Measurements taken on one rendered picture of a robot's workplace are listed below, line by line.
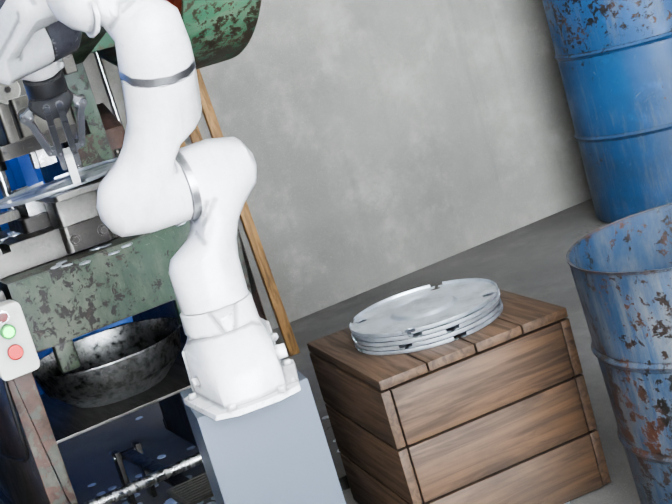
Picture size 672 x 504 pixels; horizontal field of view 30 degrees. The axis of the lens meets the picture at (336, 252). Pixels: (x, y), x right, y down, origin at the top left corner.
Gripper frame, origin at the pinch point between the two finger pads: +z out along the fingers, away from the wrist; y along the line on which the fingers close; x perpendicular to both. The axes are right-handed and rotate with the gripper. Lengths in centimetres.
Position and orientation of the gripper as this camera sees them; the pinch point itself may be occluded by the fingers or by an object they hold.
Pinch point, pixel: (71, 166)
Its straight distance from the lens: 246.4
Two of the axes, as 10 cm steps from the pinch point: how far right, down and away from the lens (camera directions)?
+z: 1.5, 8.0, 5.8
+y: 9.3, -3.2, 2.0
